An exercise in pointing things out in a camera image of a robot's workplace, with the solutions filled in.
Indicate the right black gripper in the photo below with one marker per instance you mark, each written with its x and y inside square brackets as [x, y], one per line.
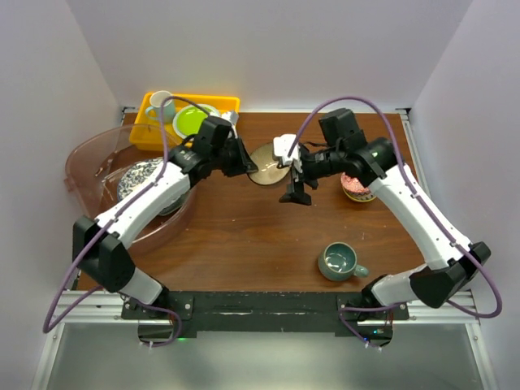
[296, 193]

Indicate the pale green white mug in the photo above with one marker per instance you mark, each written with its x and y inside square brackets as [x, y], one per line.
[155, 101]

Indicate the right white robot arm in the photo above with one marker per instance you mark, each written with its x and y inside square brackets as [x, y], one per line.
[451, 259]

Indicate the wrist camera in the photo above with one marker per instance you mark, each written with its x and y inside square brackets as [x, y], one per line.
[232, 117]
[285, 153]

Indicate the clear pink plastic bin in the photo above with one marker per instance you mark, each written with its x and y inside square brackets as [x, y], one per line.
[95, 168]

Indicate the green rim lettered plate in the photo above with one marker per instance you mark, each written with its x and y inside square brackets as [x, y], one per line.
[175, 205]

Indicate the dark floral plate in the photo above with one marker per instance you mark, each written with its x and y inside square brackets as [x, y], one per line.
[136, 175]

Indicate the yellow rim blue bowl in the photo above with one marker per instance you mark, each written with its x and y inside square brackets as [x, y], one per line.
[363, 197]

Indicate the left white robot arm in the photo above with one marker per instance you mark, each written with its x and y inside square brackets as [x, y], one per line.
[101, 245]

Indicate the red patterned bowl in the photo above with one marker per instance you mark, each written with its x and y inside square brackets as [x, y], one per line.
[353, 186]

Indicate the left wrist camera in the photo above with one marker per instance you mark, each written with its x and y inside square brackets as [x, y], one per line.
[232, 117]

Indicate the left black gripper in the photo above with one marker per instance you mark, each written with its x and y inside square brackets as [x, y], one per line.
[244, 162]

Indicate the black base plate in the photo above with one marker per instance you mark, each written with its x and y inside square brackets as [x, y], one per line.
[302, 312]

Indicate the lime green plate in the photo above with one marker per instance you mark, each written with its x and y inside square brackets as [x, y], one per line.
[188, 120]

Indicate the cream patterned bowl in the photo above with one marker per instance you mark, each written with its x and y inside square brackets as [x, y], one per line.
[268, 172]

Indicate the teal ceramic mug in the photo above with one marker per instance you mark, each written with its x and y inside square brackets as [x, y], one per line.
[338, 262]

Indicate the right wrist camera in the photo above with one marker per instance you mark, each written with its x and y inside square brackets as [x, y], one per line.
[285, 153]

